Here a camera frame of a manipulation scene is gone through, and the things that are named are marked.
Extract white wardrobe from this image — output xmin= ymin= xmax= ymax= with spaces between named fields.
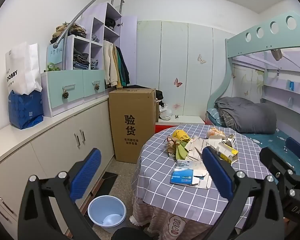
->
xmin=136 ymin=20 xmax=237 ymax=118

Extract grey blanket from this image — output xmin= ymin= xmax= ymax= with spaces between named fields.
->
xmin=215 ymin=96 xmax=277 ymax=133

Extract small gold open carton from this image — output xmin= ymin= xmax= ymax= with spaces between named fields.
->
xmin=215 ymin=134 xmax=239 ymax=165

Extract cream hanging jacket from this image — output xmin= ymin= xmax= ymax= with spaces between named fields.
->
xmin=103 ymin=40 xmax=118 ymax=87

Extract red white flattened carton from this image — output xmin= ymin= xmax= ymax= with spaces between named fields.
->
xmin=185 ymin=135 xmax=225 ymax=162

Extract brown cloth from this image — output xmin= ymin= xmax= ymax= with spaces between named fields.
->
xmin=270 ymin=49 xmax=283 ymax=61

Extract orange white snack bag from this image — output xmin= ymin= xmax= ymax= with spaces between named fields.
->
xmin=205 ymin=127 xmax=227 ymax=139

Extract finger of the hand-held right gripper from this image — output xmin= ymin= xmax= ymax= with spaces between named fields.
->
xmin=259 ymin=146 xmax=300 ymax=198
xmin=286 ymin=137 xmax=300 ymax=161

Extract blue white flattened box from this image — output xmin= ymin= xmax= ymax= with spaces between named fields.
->
xmin=170 ymin=159 xmax=212 ymax=189

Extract black folded clothes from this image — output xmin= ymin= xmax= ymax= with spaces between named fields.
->
xmin=105 ymin=17 xmax=117 ymax=30

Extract metal handrail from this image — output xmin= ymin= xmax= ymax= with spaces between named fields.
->
xmin=52 ymin=0 xmax=124 ymax=49

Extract pink plaid table skirt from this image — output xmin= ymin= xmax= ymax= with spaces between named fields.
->
xmin=130 ymin=195 xmax=215 ymax=240

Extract white paper bag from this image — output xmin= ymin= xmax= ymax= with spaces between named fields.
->
xmin=5 ymin=42 xmax=42 ymax=95

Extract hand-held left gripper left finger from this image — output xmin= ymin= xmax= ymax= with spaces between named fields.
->
xmin=17 ymin=148 xmax=102 ymax=240

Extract large cardboard box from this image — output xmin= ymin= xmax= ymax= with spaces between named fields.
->
xmin=108 ymin=88 xmax=157 ymax=164

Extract brown folded clothes pile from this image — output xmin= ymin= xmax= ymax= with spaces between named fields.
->
xmin=50 ymin=23 xmax=87 ymax=44

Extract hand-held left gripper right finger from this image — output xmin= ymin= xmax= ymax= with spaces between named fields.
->
xmin=202 ymin=146 xmax=287 ymax=240

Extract cream low cabinet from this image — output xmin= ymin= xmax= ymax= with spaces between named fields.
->
xmin=0 ymin=94 xmax=115 ymax=230

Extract grey checkered tablecloth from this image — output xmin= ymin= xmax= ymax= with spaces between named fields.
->
xmin=131 ymin=124 xmax=285 ymax=230

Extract blue plastic bin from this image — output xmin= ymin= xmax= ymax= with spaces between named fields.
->
xmin=87 ymin=195 xmax=127 ymax=228

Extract dark hanging garment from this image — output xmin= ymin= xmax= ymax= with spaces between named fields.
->
xmin=119 ymin=46 xmax=131 ymax=86

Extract teal bed sheet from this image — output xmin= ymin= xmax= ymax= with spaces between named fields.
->
xmin=240 ymin=127 xmax=300 ymax=178

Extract white plastic bag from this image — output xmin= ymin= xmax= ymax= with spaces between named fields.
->
xmin=159 ymin=104 xmax=172 ymax=120

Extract light blue storage box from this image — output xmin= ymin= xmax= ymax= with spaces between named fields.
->
xmin=47 ymin=42 xmax=68 ymax=70

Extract black floor mat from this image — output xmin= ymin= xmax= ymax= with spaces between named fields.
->
xmin=90 ymin=171 xmax=119 ymax=200

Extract teal bunk bed frame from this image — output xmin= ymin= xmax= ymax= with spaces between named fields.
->
xmin=206 ymin=10 xmax=300 ymax=135

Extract green hanging garment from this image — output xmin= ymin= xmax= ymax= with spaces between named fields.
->
xmin=115 ymin=46 xmax=127 ymax=88

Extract tan crumpled wrapper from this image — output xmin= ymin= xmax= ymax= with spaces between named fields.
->
xmin=165 ymin=135 xmax=177 ymax=157

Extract folded jeans pile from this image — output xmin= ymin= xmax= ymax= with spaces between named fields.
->
xmin=73 ymin=47 xmax=90 ymax=70

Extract yellow snack bag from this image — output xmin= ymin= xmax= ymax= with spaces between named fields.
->
xmin=171 ymin=129 xmax=192 ymax=143

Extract blue plaid bedding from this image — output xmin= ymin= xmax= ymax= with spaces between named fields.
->
xmin=206 ymin=107 xmax=230 ymax=128

